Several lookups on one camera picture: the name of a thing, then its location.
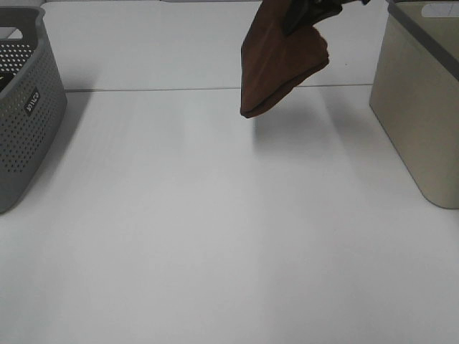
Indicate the beige plastic basket grey rim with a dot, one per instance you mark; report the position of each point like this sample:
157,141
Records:
415,94

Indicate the brown towel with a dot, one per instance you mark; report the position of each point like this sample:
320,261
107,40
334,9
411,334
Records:
273,63

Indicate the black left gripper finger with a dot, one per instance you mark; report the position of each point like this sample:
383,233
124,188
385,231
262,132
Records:
309,12

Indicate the grey perforated plastic basket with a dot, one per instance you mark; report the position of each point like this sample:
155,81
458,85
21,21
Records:
33,100

